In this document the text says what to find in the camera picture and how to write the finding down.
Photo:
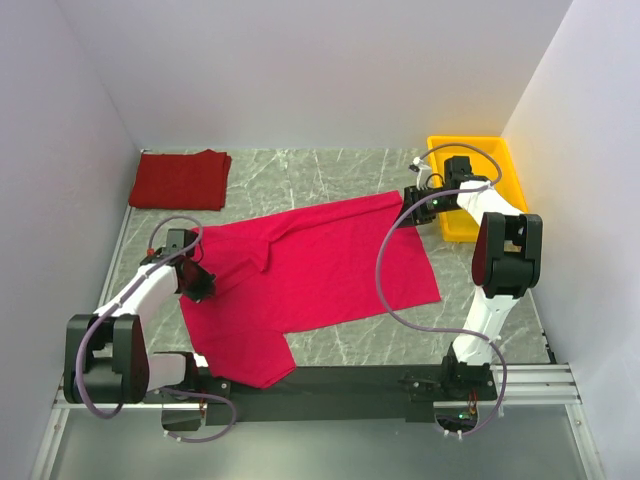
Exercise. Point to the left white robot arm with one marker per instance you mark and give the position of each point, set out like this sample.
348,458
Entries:
106,358

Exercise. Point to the yellow plastic tray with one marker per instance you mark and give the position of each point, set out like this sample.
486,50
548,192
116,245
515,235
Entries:
506,197

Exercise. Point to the pink t shirt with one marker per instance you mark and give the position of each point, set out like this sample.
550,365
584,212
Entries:
301,270

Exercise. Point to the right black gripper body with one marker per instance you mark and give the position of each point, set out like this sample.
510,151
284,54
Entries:
428,209

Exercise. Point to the black base beam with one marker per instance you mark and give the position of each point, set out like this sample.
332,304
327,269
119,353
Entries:
407,392

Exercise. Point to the folded dark red t shirt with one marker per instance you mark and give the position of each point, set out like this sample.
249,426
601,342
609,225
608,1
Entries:
196,181

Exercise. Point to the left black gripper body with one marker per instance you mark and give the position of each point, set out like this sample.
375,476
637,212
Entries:
200,285

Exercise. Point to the aluminium frame rail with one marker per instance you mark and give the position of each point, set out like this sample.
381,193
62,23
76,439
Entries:
540,433

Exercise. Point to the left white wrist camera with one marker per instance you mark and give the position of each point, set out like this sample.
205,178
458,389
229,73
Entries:
153,256

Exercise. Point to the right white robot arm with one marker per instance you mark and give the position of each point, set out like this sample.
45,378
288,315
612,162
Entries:
506,263

